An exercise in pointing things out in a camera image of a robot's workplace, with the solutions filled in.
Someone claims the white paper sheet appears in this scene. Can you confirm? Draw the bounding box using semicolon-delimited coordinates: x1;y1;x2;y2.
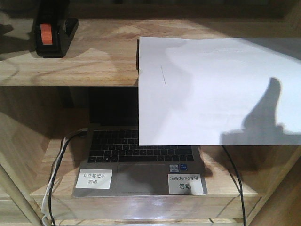
138;37;301;145

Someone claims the black stapler with orange button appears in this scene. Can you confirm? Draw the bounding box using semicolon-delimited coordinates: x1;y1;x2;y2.
33;0;79;58

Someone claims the silver laptop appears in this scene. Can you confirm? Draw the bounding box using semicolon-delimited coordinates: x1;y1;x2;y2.
73;87;207;197

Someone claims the white label right on laptop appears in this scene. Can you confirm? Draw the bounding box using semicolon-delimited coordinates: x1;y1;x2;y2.
168;174;204;194

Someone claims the white label on laptop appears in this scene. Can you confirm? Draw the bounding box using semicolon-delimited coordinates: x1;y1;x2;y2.
75;169;112;189
168;174;204;194

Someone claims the white label left on laptop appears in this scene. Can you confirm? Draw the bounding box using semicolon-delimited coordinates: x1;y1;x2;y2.
75;169;112;189

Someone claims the black cable left of laptop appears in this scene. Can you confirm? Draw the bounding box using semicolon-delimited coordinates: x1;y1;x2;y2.
48;130;86;226

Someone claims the black cable of laptop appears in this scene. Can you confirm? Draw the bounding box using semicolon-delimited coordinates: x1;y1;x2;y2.
221;145;247;226
48;130;86;226

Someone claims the black cable right of laptop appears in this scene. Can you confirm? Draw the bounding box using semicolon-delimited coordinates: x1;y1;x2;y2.
221;145;247;226

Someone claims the white cable left of laptop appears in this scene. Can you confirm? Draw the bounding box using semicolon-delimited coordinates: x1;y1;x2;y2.
41;129;87;226

